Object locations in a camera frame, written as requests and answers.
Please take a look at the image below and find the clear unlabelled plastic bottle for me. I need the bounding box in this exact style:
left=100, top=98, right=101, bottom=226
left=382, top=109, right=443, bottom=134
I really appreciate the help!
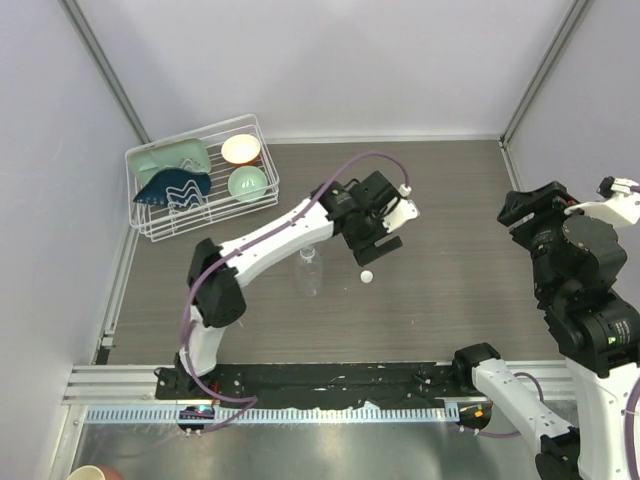
left=294, top=245, right=323, bottom=296

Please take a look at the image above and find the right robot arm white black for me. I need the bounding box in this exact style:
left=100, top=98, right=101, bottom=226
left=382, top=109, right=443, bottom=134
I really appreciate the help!
left=451, top=177, right=639, bottom=479

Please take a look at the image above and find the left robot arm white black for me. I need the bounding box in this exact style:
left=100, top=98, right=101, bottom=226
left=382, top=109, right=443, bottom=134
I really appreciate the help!
left=175, top=171, right=419, bottom=399

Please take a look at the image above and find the plain white bottle cap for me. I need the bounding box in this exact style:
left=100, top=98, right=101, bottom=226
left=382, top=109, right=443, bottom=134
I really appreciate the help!
left=360, top=270, right=374, bottom=284

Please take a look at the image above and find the mint green bowl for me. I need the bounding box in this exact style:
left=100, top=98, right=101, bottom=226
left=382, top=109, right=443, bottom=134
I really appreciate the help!
left=227, top=166, right=268, bottom=203

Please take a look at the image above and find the orange white bowl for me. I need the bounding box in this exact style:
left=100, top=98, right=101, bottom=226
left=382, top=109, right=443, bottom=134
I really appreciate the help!
left=221, top=134, right=261, bottom=166

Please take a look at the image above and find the mint green plate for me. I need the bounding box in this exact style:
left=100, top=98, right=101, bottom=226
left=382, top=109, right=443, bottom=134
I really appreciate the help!
left=127, top=138, right=211, bottom=186

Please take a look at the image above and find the dark blue plate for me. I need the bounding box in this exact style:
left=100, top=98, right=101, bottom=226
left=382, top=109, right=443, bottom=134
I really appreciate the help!
left=133, top=168, right=211, bottom=208

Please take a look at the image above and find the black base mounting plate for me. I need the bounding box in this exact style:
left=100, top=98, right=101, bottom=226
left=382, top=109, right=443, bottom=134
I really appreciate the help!
left=153, top=361, right=494, bottom=409

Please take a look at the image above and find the pink cup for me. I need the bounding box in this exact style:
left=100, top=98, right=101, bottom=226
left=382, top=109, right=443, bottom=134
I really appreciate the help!
left=98, top=465, right=123, bottom=480

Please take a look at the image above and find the cream cup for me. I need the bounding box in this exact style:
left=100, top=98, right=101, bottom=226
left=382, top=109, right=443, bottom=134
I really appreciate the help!
left=67, top=465, right=106, bottom=480

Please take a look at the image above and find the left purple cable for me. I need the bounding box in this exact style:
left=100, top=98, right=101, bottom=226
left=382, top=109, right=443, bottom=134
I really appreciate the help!
left=178, top=151, right=413, bottom=434

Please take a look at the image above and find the purple cable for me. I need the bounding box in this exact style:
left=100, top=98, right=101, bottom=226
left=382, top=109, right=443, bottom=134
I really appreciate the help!
left=178, top=151, right=413, bottom=434
left=457, top=370, right=640, bottom=439

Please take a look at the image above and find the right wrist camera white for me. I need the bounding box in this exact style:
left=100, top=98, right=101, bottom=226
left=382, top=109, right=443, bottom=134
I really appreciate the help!
left=564, top=176, right=639, bottom=229

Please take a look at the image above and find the white wire dish rack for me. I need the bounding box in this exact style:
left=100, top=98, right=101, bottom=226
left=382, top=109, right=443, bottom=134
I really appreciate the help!
left=125, top=114, right=279, bottom=242

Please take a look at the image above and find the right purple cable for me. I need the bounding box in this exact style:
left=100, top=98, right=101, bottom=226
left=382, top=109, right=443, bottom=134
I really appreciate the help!
left=457, top=370, right=640, bottom=439

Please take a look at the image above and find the slotted cable duct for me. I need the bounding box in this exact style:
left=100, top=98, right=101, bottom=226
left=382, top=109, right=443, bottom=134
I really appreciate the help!
left=85, top=403, right=459, bottom=425

